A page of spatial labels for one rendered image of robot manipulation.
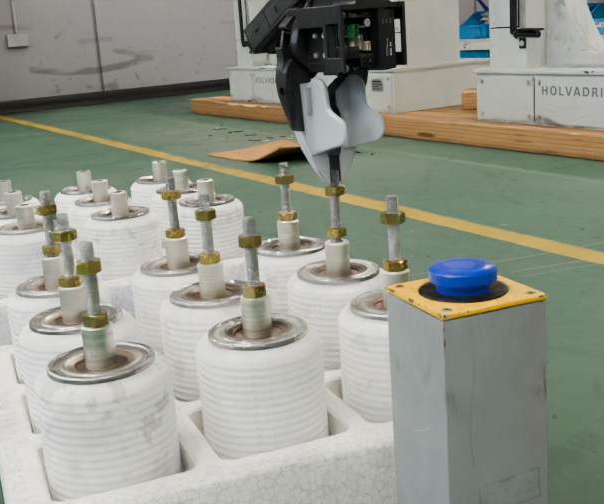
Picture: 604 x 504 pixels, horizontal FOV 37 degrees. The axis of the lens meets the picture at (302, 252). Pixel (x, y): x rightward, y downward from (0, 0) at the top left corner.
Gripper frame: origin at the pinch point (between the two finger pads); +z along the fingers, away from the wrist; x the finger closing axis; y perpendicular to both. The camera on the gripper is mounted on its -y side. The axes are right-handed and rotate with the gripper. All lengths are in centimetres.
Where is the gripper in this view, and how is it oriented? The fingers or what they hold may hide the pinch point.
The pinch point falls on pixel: (327, 166)
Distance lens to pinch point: 82.3
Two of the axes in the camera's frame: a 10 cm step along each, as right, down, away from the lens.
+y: 6.1, 1.5, -7.8
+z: 0.7, 9.7, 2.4
